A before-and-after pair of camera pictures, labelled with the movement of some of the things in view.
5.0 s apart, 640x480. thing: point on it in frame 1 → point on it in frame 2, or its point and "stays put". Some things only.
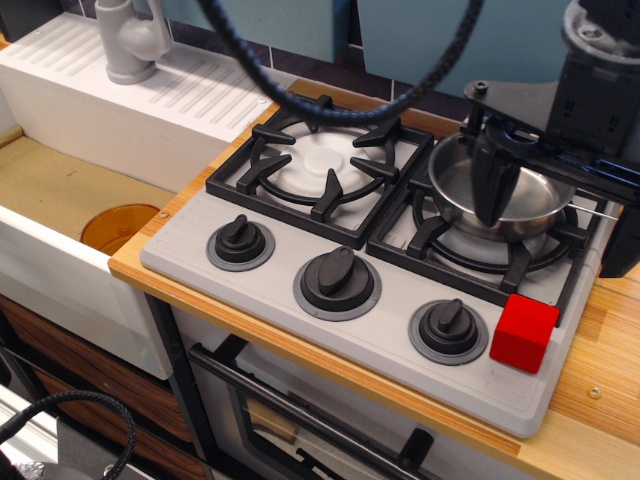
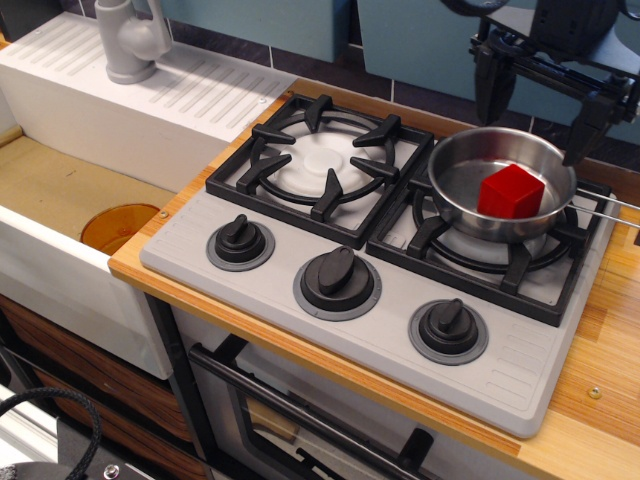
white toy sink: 84,161 stays put
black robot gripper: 583,129 → 556,36
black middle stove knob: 337,285 stays put
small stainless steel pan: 532,208 stays put
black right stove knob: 449,332 stays put
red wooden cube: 521,335 → 511,193
